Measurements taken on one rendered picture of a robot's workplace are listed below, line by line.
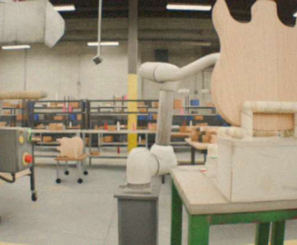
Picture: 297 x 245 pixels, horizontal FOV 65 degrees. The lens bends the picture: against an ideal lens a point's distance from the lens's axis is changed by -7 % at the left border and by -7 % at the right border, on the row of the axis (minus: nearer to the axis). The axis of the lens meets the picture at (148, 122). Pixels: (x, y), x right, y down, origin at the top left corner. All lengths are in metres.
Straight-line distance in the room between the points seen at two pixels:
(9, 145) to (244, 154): 0.97
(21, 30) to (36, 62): 12.49
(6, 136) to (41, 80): 11.86
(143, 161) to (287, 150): 1.00
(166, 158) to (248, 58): 1.07
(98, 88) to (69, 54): 2.22
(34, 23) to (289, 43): 0.78
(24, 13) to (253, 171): 0.82
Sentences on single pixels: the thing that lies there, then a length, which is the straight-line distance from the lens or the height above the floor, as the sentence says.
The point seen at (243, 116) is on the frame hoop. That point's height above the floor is 1.17.
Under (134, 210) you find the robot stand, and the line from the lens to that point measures 1.59.
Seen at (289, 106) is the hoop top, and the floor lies 1.20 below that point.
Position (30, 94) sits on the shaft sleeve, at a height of 1.25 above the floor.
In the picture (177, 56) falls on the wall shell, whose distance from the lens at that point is 12.36.
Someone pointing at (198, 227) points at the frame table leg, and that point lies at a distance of 0.75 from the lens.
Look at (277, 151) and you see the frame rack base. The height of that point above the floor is 1.07.
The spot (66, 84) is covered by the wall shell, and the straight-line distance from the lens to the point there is 12.58.
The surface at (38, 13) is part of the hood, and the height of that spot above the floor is 1.48.
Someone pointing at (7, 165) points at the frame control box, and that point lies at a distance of 1.24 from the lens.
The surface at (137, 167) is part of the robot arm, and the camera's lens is 1.57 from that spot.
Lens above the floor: 1.16
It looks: 1 degrees down
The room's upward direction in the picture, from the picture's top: straight up
